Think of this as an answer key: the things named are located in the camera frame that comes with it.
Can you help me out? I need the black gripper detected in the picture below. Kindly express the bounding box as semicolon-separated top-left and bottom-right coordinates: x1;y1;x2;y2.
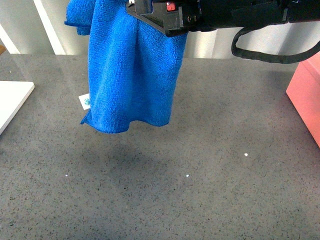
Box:
125;0;320;37

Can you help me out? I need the blue microfiber cloth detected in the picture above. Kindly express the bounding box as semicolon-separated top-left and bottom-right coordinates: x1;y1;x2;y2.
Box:
65;0;187;134

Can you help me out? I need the pink plastic box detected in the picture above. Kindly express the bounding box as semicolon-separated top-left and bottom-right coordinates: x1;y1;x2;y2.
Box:
286;53;320;145

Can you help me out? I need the white flat board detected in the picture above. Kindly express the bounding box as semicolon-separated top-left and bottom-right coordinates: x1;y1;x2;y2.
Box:
0;81;35;134

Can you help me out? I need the black sleeved cable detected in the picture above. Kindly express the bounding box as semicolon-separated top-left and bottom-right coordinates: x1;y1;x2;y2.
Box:
231;26;320;65

